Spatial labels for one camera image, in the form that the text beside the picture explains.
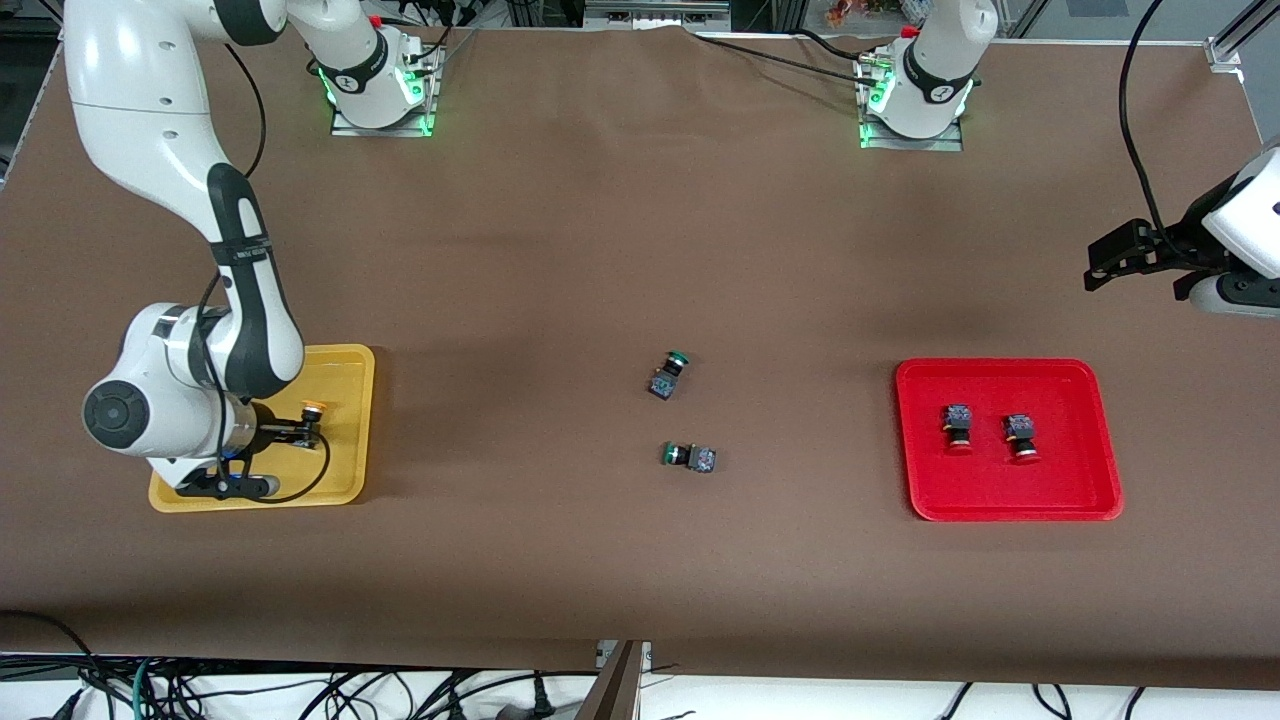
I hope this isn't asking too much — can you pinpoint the red push button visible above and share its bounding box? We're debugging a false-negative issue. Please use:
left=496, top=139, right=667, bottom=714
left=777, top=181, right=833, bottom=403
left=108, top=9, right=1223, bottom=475
left=940, top=403, right=976, bottom=456
left=1003, top=412, right=1041, bottom=466

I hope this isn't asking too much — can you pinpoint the yellow plastic tray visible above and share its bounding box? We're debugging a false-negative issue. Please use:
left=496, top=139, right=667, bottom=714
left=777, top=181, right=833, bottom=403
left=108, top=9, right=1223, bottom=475
left=148, top=344, right=376, bottom=514

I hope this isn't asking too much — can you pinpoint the red plastic tray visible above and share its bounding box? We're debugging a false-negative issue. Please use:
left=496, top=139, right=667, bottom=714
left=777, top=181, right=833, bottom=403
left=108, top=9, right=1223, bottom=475
left=895, top=358, right=1125, bottom=523

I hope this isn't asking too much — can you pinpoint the brown table mat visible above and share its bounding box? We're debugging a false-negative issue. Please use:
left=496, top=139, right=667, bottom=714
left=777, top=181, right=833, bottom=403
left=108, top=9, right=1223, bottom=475
left=0, top=20, right=1280, bottom=691

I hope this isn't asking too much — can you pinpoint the dark metal beam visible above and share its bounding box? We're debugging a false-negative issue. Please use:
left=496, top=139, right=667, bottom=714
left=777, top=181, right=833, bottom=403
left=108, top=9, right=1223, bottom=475
left=575, top=642, right=643, bottom=720

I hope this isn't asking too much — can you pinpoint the grey metal box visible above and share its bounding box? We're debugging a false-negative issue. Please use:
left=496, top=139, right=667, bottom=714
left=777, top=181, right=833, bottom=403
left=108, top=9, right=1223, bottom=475
left=583, top=0, right=733, bottom=31

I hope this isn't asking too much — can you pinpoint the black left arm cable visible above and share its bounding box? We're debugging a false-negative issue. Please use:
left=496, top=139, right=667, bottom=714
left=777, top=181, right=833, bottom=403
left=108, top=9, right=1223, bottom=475
left=1118, top=0, right=1171, bottom=237

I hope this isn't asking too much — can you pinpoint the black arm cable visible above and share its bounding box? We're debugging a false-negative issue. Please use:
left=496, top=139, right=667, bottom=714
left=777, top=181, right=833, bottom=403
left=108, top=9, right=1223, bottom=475
left=1118, top=0, right=1171, bottom=237
left=195, top=40, right=333, bottom=501

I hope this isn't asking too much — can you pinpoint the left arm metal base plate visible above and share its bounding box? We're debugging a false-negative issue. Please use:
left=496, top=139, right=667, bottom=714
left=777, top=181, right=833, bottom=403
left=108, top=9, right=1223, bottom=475
left=858, top=55, right=967, bottom=153

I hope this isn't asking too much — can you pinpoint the aluminium frame profile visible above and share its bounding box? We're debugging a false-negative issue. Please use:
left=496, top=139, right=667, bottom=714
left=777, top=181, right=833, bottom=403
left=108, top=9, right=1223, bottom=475
left=1205, top=0, right=1280, bottom=73

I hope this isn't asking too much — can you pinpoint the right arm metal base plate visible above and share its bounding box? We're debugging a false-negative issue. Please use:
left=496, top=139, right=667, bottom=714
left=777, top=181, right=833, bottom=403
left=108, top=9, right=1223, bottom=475
left=330, top=45, right=439, bottom=138

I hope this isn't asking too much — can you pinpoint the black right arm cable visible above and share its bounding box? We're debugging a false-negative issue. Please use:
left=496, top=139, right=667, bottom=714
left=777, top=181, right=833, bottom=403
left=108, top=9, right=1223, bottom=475
left=195, top=40, right=333, bottom=501

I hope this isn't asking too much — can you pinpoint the black cable on mat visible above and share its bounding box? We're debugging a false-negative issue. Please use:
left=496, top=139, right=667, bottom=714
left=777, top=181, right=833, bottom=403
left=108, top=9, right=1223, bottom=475
left=685, top=28, right=881, bottom=89

